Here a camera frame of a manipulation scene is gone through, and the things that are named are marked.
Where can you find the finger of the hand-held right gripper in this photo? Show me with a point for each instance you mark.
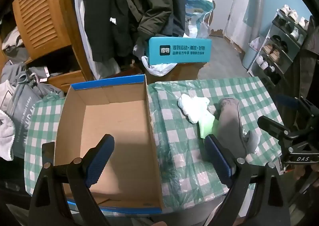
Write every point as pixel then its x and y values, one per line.
pixel 286 102
pixel 271 126

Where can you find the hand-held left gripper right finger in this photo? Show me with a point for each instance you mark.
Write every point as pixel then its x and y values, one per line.
pixel 219 161

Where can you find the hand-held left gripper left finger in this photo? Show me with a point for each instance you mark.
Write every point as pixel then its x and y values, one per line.
pixel 99 161

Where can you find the cardboard box blue outside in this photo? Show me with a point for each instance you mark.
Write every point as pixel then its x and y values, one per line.
pixel 112 128

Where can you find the grey sock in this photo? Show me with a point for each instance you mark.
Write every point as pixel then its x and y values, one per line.
pixel 229 126

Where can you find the pale green cloth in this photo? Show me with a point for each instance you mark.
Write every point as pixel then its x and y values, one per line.
pixel 206 126

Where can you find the white soft cloth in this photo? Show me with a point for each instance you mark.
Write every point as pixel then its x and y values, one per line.
pixel 192 106

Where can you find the person's right hand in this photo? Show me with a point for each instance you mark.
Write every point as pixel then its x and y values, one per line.
pixel 301 172

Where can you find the green white checkered tablecloth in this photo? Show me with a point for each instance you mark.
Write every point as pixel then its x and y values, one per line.
pixel 249 96

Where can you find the grey shoe rack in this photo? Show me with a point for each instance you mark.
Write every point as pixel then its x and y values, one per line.
pixel 279 48

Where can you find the teal trash can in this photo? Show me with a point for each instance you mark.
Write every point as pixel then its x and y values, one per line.
pixel 250 58

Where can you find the wooden wardrobe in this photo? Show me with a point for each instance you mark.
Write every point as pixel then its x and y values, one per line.
pixel 67 78

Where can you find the grey printed tote bag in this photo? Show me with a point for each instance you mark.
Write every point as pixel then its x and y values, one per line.
pixel 22 113

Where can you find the white fluffy towel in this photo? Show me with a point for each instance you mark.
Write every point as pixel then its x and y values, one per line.
pixel 6 136

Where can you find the teal printed box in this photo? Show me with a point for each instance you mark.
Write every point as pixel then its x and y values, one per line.
pixel 179 51

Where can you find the blue white plastic bag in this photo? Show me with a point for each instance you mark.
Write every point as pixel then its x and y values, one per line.
pixel 197 9

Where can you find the black hanging coat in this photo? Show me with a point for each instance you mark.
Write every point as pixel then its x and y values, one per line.
pixel 107 16

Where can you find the white hanging garment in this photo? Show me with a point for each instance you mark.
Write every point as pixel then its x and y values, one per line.
pixel 79 16

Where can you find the dark navy hanging coat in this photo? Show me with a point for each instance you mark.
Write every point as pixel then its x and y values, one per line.
pixel 177 4

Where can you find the wooden louvered wardrobe door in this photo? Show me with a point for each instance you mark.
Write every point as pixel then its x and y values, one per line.
pixel 42 16

